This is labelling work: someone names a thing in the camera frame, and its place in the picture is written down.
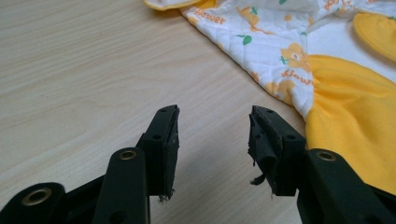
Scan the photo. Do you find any white and yellow floral garment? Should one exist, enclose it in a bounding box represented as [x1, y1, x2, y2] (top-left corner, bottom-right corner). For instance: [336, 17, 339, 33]
[142, 0, 396, 196]

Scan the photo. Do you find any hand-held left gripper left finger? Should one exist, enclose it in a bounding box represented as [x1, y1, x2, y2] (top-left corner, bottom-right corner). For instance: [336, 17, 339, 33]
[92, 104, 181, 224]

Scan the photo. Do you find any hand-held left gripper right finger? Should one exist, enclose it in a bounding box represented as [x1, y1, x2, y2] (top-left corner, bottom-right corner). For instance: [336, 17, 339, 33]
[247, 105, 396, 224]

